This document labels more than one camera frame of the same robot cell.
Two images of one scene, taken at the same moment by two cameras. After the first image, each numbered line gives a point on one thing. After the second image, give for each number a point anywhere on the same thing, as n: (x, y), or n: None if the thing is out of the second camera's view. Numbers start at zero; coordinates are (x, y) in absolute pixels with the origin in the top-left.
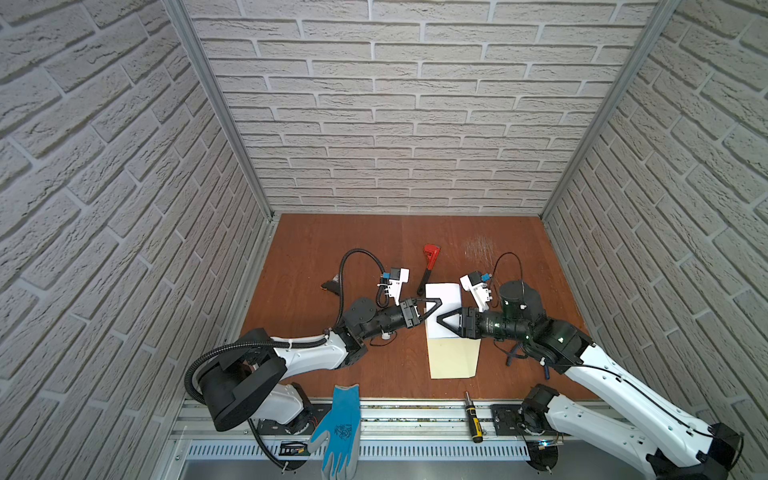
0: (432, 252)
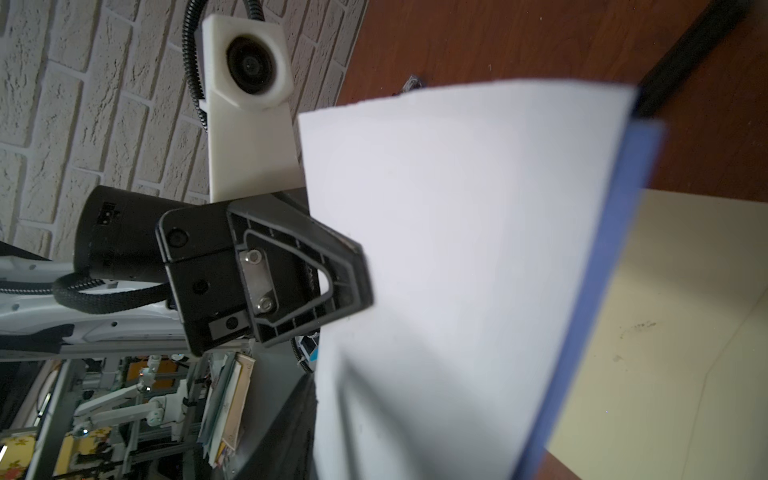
0: (688, 52)
